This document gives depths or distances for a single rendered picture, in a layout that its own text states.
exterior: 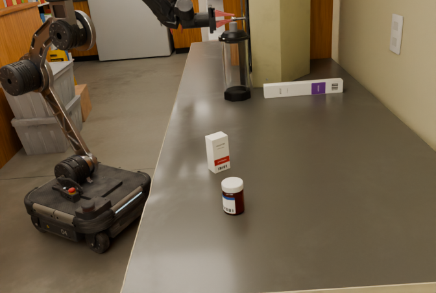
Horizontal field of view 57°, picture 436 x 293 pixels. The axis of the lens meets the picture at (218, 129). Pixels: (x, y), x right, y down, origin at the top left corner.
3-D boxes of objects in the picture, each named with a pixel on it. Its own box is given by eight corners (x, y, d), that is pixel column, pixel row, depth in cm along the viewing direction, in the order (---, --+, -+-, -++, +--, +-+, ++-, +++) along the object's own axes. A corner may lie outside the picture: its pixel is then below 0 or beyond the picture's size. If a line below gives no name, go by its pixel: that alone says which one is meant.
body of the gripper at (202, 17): (212, 6, 153) (193, 8, 153) (215, 33, 157) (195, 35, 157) (212, 4, 159) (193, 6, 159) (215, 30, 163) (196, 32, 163)
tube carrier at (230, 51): (252, 88, 153) (249, 31, 145) (252, 98, 144) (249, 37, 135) (223, 90, 154) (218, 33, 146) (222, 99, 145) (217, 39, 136)
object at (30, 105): (82, 94, 381) (74, 59, 368) (59, 117, 326) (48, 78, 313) (38, 97, 382) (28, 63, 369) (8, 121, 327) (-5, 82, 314)
